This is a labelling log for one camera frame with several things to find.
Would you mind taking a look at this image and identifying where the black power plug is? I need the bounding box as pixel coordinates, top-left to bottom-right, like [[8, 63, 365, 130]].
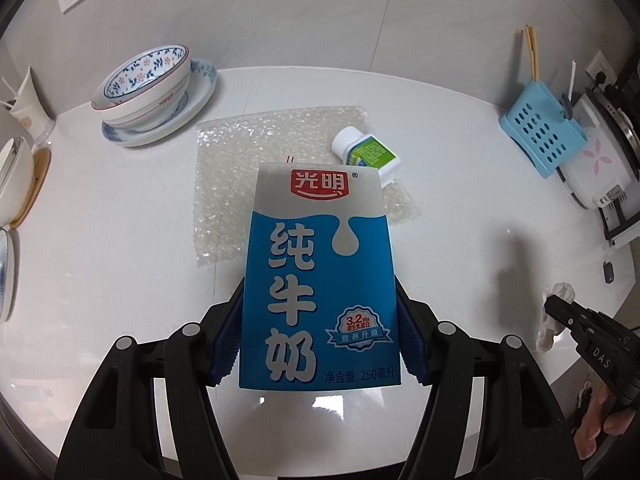
[[595, 72, 626, 96]]

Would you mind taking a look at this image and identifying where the white paper cup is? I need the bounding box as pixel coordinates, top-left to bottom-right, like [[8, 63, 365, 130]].
[[0, 67, 56, 148]]

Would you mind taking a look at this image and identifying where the wooden chopstick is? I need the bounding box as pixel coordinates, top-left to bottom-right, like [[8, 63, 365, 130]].
[[524, 27, 538, 82], [530, 25, 541, 81]]

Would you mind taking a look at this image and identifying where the blue rimmed white plate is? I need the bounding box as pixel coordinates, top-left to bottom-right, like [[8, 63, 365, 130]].
[[0, 227, 16, 323]]

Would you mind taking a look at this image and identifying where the red rimmed white bowl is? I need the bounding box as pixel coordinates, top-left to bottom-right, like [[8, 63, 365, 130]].
[[91, 62, 192, 133]]

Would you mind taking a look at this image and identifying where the white bottle green label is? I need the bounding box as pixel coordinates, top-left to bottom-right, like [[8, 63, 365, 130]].
[[331, 126, 402, 189]]

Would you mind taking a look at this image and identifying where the person's right hand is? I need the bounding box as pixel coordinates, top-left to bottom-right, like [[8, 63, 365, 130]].
[[574, 379, 632, 461]]

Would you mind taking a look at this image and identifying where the black metal rack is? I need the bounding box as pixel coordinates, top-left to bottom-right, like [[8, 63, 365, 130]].
[[597, 185, 640, 248]]

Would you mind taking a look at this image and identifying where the light blue utensil holder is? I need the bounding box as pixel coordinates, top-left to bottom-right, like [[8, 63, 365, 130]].
[[499, 80, 588, 178]]

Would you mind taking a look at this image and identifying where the white utensil handle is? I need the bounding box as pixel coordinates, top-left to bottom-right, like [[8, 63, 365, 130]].
[[564, 60, 578, 111]]

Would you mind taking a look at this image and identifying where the plain white bowl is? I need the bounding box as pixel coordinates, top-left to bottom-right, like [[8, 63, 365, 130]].
[[0, 136, 36, 227]]

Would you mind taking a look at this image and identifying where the white rice cooker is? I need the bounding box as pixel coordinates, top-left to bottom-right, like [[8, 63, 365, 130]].
[[555, 60, 640, 211]]

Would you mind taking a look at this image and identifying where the blue patterned plate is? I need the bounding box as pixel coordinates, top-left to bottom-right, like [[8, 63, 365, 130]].
[[101, 57, 218, 148]]

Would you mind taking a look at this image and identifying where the white tissue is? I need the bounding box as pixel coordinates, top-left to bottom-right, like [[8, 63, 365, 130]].
[[536, 281, 576, 353]]

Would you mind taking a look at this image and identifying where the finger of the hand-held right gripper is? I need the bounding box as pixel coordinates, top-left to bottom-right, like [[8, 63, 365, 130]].
[[544, 294, 640, 348], [567, 329, 640, 401]]

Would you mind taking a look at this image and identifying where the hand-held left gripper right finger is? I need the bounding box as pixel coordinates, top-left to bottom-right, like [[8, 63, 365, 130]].
[[394, 275, 583, 480]]

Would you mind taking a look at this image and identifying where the blue white milk carton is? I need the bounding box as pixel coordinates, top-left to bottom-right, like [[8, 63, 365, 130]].
[[238, 162, 403, 391]]

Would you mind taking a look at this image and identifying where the blue floral bowl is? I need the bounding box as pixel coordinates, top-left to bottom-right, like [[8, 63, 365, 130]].
[[91, 45, 192, 111]]

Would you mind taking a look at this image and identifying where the clear bubble wrap sheet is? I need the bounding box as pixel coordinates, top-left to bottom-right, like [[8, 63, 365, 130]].
[[192, 104, 423, 271]]

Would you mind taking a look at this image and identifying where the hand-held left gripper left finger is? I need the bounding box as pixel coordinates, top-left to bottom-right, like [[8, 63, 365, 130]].
[[54, 275, 246, 480]]

